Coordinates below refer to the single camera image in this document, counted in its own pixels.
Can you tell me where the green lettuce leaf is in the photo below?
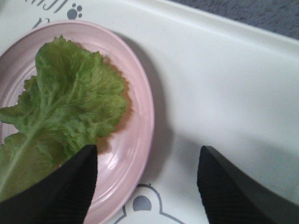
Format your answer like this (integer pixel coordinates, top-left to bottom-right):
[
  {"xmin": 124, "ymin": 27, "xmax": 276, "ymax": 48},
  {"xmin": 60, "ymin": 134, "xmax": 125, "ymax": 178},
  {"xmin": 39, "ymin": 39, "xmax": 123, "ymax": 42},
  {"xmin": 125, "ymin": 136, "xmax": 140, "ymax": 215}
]
[{"xmin": 0, "ymin": 37, "xmax": 127, "ymax": 201}]

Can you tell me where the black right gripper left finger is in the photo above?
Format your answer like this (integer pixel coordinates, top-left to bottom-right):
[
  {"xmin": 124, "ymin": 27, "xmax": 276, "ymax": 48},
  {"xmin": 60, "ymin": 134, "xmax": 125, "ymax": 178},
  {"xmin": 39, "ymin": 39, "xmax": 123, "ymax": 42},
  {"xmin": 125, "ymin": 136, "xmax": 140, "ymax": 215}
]
[{"xmin": 0, "ymin": 145, "xmax": 98, "ymax": 224}]

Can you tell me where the cream bear serving tray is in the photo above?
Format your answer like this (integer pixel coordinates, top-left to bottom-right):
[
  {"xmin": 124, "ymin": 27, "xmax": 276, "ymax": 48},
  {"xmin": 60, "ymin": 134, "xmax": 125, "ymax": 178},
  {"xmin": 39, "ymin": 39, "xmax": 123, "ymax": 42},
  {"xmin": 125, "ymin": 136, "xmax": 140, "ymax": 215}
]
[{"xmin": 0, "ymin": 0, "xmax": 299, "ymax": 224}]

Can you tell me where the pink round plate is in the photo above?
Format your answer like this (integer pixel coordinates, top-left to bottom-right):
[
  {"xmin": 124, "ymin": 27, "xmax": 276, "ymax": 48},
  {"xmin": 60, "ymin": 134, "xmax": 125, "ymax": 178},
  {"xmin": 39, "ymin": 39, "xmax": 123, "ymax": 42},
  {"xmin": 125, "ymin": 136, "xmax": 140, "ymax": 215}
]
[{"xmin": 0, "ymin": 21, "xmax": 154, "ymax": 224}]

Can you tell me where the grey stone countertop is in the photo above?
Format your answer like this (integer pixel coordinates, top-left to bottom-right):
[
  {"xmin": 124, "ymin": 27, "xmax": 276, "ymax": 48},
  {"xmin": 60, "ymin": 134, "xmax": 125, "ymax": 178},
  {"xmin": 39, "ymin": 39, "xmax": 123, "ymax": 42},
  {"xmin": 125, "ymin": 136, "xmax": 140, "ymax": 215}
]
[{"xmin": 175, "ymin": 0, "xmax": 299, "ymax": 40}]

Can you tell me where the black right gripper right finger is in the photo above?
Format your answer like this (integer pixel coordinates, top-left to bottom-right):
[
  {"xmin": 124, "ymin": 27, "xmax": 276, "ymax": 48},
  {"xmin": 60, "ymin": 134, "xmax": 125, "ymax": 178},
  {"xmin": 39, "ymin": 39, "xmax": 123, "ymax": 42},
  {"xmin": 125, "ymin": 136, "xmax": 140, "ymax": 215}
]
[{"xmin": 197, "ymin": 146, "xmax": 299, "ymax": 224}]

